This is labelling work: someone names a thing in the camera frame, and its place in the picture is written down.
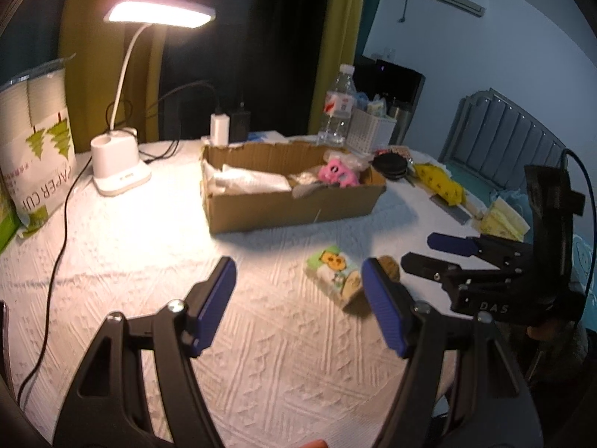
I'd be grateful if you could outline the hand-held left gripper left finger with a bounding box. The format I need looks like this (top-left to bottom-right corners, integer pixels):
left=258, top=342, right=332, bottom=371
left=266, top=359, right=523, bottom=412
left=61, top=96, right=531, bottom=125
left=53, top=256, right=238, bottom=448

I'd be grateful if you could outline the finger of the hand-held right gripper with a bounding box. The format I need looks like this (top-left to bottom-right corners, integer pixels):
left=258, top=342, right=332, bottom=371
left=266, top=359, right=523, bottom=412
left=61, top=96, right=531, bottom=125
left=426, top=232, right=496, bottom=261
left=401, top=252, right=465, bottom=286

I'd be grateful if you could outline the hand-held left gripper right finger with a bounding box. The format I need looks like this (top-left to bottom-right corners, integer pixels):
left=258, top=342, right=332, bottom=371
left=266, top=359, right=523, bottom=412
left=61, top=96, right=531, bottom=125
left=361, top=256, right=544, bottom=448

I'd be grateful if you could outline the printed tissue pack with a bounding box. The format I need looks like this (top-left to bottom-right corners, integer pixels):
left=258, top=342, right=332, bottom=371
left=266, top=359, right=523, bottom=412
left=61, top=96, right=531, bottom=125
left=304, top=245, right=365, bottom=309

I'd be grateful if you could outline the brown cardboard box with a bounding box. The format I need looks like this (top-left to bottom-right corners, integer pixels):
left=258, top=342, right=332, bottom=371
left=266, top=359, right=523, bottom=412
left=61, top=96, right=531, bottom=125
left=200, top=141, right=387, bottom=235

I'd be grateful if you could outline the pink plush toy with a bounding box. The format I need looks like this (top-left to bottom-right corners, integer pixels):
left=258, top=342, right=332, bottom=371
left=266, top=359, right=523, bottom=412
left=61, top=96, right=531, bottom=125
left=318, top=159, right=360, bottom=188

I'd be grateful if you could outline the white plastic bag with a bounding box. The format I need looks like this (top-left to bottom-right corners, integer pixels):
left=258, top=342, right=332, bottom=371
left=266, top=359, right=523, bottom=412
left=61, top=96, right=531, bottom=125
left=207, top=164, right=292, bottom=194

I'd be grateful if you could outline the grey plush toy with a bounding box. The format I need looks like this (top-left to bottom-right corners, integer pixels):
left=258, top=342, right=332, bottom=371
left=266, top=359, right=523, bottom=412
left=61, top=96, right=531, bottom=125
left=291, top=178, right=328, bottom=200

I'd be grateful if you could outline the yellow face mask pack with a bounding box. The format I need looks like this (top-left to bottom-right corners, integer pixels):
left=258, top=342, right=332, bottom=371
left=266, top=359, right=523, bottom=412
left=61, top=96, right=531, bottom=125
left=480, top=196, right=531, bottom=243

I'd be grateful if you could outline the yellow plush toy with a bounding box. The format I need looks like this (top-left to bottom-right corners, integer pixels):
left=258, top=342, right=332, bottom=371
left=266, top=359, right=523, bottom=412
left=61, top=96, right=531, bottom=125
left=414, top=163, right=466, bottom=207

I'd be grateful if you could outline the black round case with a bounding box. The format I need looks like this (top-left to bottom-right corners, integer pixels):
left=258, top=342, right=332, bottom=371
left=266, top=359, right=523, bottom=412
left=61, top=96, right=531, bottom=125
left=372, top=152, right=411, bottom=181

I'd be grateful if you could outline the grey padded headboard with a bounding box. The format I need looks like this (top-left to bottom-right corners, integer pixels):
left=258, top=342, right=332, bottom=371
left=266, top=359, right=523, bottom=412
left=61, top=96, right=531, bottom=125
left=438, top=88, right=568, bottom=188

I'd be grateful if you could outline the steel thermos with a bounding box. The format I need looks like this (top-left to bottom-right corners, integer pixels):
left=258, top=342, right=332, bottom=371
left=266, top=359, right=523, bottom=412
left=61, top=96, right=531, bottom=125
left=389, top=103, right=412, bottom=146

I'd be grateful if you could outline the white plastic basket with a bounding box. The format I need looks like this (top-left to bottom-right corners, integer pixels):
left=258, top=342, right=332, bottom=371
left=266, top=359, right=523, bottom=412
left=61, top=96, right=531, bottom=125
left=347, top=108, right=397, bottom=155

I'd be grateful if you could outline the black water dispenser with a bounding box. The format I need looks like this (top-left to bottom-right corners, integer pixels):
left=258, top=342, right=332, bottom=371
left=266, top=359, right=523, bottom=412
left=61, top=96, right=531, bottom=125
left=354, top=58, right=426, bottom=146

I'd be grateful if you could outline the white desk lamp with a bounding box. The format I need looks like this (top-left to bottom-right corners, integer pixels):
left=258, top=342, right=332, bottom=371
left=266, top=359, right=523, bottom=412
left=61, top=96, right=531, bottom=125
left=91, top=0, right=216, bottom=197

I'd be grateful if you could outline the clear water bottle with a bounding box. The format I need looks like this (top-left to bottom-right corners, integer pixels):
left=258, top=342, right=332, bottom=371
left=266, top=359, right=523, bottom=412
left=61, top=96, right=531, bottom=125
left=317, top=64, right=358, bottom=148

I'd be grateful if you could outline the white power strip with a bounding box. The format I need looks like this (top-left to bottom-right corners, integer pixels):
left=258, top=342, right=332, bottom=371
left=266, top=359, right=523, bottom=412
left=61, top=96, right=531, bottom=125
left=200, top=131, right=290, bottom=146

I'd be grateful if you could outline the white charger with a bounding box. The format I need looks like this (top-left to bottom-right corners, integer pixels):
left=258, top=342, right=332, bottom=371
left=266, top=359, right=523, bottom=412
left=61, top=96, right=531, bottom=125
left=211, top=113, right=230, bottom=146

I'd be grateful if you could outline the black charger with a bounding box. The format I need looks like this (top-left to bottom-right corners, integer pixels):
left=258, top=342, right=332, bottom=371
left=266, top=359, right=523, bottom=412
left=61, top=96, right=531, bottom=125
left=228, top=103, right=251, bottom=143

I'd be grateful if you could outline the green paper cup pack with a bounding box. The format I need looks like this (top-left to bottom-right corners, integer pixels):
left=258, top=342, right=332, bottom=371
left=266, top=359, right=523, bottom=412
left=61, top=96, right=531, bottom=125
left=0, top=187, right=22, bottom=253

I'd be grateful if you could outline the narrow yellow curtain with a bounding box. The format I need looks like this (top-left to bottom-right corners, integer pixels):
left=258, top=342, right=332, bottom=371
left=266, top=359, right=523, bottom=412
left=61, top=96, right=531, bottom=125
left=308, top=0, right=370, bottom=137

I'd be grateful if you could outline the white paper cup pack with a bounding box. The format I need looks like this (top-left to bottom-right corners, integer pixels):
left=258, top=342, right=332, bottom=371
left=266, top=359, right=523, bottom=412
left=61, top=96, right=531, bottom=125
left=0, top=53, right=78, bottom=240

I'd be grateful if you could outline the narrow teal curtain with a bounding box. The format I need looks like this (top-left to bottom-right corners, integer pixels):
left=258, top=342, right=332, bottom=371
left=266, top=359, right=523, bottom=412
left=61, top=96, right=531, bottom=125
left=357, top=0, right=389, bottom=59

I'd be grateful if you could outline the dark glass window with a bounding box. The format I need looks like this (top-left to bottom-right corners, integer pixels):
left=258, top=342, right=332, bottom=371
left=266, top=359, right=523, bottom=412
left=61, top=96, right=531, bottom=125
left=154, top=0, right=337, bottom=143

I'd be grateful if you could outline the wide yellow curtain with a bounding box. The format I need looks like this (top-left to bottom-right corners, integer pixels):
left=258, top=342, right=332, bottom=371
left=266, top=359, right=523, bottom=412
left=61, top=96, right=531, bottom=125
left=60, top=0, right=188, bottom=141

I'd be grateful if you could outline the blue gripper cable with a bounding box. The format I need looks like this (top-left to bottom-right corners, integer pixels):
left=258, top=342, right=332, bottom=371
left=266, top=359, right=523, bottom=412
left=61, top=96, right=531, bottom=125
left=561, top=148, right=597, bottom=292

